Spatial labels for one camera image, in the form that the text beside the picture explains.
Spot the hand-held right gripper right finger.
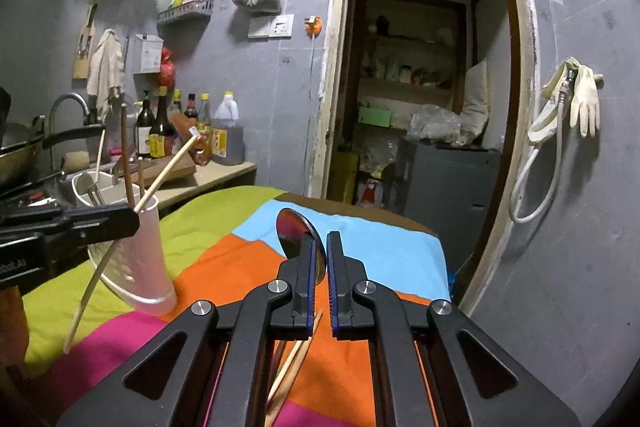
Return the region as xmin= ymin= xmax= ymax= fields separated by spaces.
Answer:
xmin=326 ymin=231 xmax=583 ymax=427

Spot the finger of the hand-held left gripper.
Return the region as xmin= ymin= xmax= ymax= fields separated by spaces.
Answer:
xmin=0 ymin=202 xmax=141 ymax=245

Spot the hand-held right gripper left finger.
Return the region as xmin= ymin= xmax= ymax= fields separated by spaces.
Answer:
xmin=57 ymin=231 xmax=318 ymax=427

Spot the metal fork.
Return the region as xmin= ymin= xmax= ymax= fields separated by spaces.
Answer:
xmin=86 ymin=177 xmax=106 ymax=208

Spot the white plastic utensil holder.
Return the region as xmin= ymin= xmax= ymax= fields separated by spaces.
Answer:
xmin=72 ymin=172 xmax=179 ymax=319

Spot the metal spoon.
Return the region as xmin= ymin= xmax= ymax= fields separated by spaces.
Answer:
xmin=275 ymin=208 xmax=329 ymax=281

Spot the colourful striped cloth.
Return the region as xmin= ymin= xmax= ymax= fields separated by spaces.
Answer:
xmin=22 ymin=185 xmax=451 ymax=427

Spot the black wok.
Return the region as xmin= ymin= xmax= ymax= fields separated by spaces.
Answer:
xmin=0 ymin=122 xmax=109 ymax=186

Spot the dark glass bottle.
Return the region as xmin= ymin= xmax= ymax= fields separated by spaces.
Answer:
xmin=135 ymin=90 xmax=156 ymax=158

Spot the soy sauce bottle yellow label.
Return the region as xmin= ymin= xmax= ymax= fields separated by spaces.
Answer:
xmin=149 ymin=86 xmax=175 ymax=159

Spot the yellow container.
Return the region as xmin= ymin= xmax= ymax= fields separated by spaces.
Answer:
xmin=327 ymin=150 xmax=360 ymax=204

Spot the orange brown packet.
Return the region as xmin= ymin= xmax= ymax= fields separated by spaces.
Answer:
xmin=172 ymin=114 xmax=212 ymax=166

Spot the metal faucet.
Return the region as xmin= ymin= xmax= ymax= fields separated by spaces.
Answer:
xmin=48 ymin=92 xmax=92 ymax=134

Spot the yellow cap sauce bottle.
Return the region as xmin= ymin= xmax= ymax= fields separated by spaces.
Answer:
xmin=197 ymin=93 xmax=214 ymax=135

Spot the grey cabinet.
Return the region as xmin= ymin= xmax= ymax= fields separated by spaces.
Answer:
xmin=402 ymin=139 xmax=503 ymax=271

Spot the hanging beige towel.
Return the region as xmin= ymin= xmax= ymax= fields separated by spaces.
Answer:
xmin=86 ymin=29 xmax=125 ymax=108

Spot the red plastic bag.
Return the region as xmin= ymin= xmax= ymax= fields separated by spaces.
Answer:
xmin=159 ymin=47 xmax=177 ymax=88

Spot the green box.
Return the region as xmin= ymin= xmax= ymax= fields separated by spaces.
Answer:
xmin=357 ymin=106 xmax=391 ymax=128

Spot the crumpled clear plastic bag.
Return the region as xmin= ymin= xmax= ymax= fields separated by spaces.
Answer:
xmin=405 ymin=103 xmax=476 ymax=146

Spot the white pillow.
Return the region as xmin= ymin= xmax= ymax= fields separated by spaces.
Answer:
xmin=462 ymin=59 xmax=491 ymax=134

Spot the wooden shelf unit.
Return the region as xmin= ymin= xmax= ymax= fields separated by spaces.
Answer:
xmin=344 ymin=0 xmax=469 ymax=144

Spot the white wall box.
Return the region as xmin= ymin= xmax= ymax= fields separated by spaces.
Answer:
xmin=133 ymin=34 xmax=165 ymax=74

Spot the grey wall rack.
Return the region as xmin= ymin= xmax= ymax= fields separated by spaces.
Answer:
xmin=156 ymin=0 xmax=217 ymax=26

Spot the white hose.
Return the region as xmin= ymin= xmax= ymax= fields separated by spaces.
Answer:
xmin=508 ymin=76 xmax=577 ymax=224

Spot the white wall switch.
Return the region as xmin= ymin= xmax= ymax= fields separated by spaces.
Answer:
xmin=248 ymin=14 xmax=295 ymax=41

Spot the wooden door frame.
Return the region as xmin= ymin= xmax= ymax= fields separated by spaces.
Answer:
xmin=305 ymin=0 xmax=542 ymax=314

